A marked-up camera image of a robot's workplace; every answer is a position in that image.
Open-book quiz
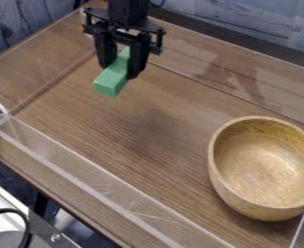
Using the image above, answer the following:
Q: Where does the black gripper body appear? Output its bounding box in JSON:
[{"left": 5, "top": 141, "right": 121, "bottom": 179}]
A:
[{"left": 81, "top": 0, "right": 166, "bottom": 56}]

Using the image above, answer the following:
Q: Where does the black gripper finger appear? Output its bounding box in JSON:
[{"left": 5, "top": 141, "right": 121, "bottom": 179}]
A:
[
  {"left": 93, "top": 22, "right": 117, "bottom": 69},
  {"left": 128, "top": 33, "right": 152, "bottom": 79}
]

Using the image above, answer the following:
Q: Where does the green rectangular block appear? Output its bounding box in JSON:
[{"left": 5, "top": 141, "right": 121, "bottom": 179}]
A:
[{"left": 93, "top": 47, "right": 130, "bottom": 97}]

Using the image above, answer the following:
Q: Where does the brown wooden bowl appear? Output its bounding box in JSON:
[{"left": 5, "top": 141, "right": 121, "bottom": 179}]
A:
[{"left": 206, "top": 116, "right": 304, "bottom": 222}]

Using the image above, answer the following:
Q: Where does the clear acrylic front barrier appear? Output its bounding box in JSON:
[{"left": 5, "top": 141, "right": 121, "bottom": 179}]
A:
[{"left": 0, "top": 103, "right": 236, "bottom": 248}]

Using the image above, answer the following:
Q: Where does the black table leg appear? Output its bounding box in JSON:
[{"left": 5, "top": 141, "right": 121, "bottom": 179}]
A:
[{"left": 33, "top": 193, "right": 49, "bottom": 217}]

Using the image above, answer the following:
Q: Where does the grey metal bracket with screw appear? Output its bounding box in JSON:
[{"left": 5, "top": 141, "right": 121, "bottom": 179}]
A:
[{"left": 28, "top": 210, "right": 81, "bottom": 248}]

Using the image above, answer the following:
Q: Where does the black cable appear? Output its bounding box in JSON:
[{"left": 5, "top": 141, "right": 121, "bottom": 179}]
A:
[{"left": 0, "top": 207, "right": 32, "bottom": 248}]

